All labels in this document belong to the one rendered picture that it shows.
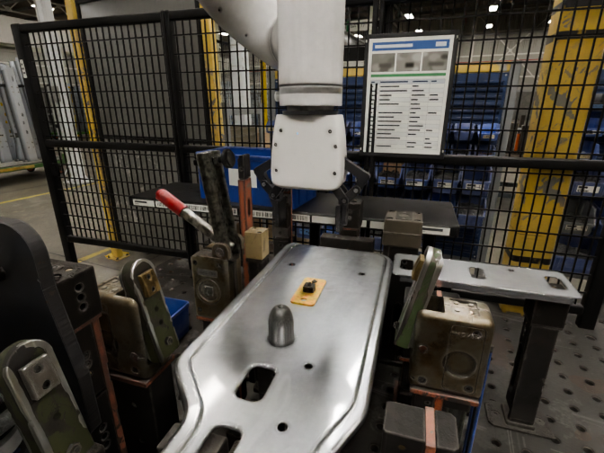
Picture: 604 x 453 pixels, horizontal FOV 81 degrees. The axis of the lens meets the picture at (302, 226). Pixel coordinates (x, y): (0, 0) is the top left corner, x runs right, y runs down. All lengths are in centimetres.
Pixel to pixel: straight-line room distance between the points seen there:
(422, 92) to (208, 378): 84
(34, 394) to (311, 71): 41
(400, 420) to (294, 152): 33
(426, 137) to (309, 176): 59
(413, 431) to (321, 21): 44
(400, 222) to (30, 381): 62
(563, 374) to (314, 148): 81
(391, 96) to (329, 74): 57
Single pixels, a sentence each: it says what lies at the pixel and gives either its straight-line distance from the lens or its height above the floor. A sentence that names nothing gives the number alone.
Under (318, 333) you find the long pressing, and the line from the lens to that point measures 48.
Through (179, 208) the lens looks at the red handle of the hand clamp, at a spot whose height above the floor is 112.
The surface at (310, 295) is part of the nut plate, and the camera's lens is 56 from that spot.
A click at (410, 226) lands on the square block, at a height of 105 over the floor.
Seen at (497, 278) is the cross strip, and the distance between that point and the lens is 70.
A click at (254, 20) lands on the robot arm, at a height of 139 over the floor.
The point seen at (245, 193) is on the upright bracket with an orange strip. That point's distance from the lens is 66.
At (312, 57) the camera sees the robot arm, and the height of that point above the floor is 134.
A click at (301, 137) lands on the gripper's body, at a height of 124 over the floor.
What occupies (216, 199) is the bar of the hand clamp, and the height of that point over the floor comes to 114.
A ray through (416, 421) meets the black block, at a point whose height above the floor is 99.
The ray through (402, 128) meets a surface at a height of 122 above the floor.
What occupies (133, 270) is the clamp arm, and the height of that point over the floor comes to 110.
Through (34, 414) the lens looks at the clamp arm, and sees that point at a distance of 38.
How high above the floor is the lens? 128
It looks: 19 degrees down
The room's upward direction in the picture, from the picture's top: straight up
